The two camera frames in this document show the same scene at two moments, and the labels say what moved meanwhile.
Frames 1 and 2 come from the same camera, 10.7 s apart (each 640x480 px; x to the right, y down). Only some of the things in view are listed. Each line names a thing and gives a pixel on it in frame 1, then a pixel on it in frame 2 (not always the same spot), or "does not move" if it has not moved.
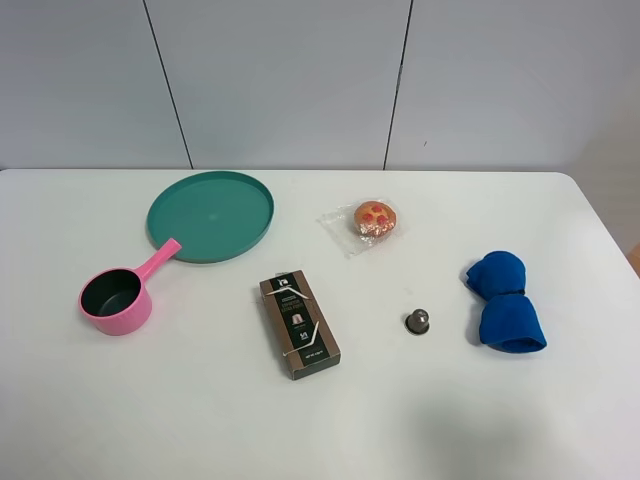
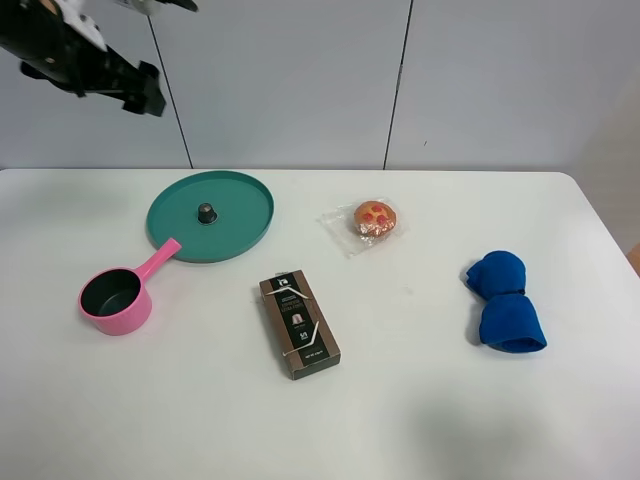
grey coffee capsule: (417, 322) → (206, 213)
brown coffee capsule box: (304, 336) does not move
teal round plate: (214, 215) does not move
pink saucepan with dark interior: (117, 301) does not move
